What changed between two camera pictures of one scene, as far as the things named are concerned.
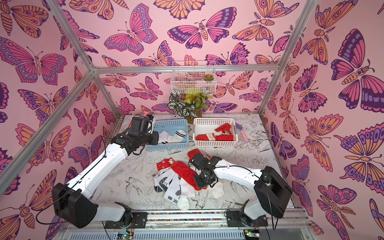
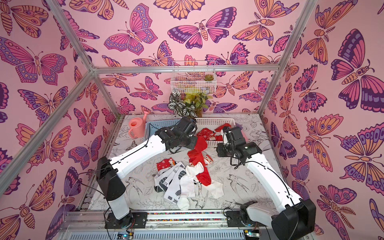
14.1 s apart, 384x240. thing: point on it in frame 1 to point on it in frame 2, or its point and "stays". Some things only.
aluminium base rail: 199,225 stays
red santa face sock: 225,130 stays
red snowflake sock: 165,163 stays
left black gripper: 155,135 to 193,143
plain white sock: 187,191 stays
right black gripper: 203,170 to 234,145
